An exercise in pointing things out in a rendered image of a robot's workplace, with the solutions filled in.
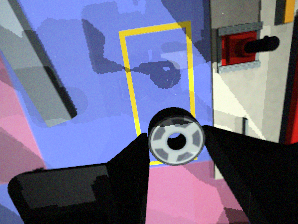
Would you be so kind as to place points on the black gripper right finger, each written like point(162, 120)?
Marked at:
point(262, 175)

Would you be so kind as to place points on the grey wheel with black tyre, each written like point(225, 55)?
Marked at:
point(184, 148)

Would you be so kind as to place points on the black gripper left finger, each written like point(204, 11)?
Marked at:
point(118, 187)

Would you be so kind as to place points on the yellow tape border lines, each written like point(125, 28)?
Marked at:
point(124, 33)

